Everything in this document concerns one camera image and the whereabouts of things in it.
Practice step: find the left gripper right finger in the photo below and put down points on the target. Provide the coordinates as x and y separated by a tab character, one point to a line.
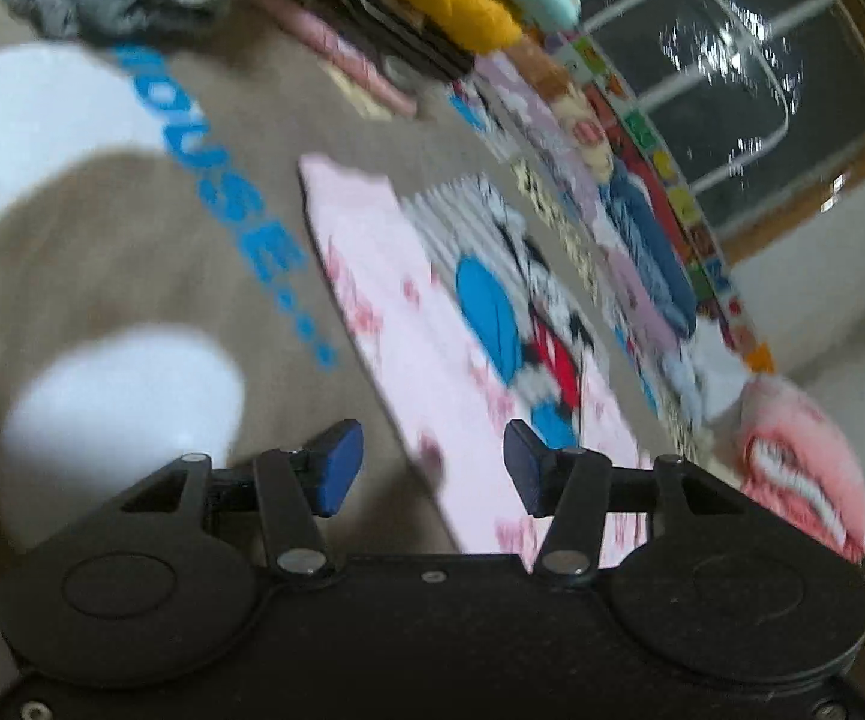
570	487

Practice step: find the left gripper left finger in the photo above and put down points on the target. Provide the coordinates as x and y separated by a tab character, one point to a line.
296	487

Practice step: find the pink fox print garment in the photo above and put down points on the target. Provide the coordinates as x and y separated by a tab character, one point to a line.
463	327

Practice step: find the purple floral bedsheet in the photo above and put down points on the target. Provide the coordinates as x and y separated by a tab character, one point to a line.
561	156

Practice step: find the pink folded quilt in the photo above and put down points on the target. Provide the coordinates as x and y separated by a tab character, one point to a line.
795	461

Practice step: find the blue folded duvet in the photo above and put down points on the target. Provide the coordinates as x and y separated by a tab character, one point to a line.
658	265

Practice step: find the brown Mickey Mouse blanket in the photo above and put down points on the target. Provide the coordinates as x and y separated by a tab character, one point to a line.
158	291

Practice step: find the orange cartoon pillow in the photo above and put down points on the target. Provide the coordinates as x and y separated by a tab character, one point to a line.
552	82

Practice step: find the pink folded garment bottom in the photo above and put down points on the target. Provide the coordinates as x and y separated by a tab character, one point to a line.
324	41

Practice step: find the black striped folded garment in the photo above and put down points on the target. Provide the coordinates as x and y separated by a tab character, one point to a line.
387	31

